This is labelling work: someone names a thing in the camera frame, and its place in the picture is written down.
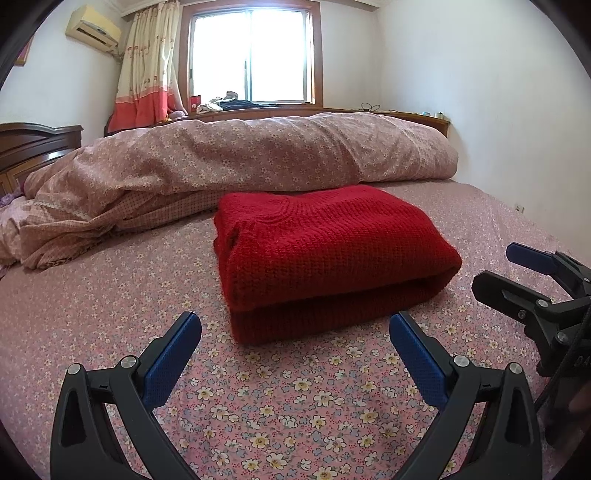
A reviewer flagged red knit cardigan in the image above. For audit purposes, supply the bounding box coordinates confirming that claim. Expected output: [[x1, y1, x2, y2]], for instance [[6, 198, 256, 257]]
[[213, 185, 462, 345]]

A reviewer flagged pink floral duvet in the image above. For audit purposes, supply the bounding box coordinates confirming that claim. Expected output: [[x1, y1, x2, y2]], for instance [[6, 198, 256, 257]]
[[1, 134, 459, 269]]

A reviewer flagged wooden framed window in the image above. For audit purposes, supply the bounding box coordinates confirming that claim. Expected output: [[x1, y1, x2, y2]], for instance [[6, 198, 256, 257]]
[[178, 1, 325, 107]]

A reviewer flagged clothes pile on ledge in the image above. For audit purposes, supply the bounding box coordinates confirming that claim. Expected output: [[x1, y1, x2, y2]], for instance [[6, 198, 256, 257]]
[[195, 91, 277, 114]]

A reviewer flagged framed pink wall picture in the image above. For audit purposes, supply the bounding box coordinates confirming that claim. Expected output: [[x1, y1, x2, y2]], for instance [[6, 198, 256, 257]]
[[14, 37, 34, 67]]

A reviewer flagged person right hand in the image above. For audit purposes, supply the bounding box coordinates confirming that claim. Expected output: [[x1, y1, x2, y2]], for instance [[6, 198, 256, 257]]
[[568, 382, 591, 415]]

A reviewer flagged dark wooden headboard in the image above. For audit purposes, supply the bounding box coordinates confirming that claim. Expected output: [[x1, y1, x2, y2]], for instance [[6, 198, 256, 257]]
[[0, 123, 83, 196]]

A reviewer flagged pink floral bed sheet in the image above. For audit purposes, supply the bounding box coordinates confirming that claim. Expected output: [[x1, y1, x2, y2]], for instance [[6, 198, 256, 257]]
[[1, 181, 590, 479]]

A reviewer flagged white air conditioner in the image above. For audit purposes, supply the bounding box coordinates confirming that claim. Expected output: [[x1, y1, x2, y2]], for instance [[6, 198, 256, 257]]
[[65, 5, 121, 54]]

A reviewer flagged cream and red curtain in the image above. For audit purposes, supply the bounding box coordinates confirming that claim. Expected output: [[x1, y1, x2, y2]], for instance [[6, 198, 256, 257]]
[[106, 1, 186, 134]]

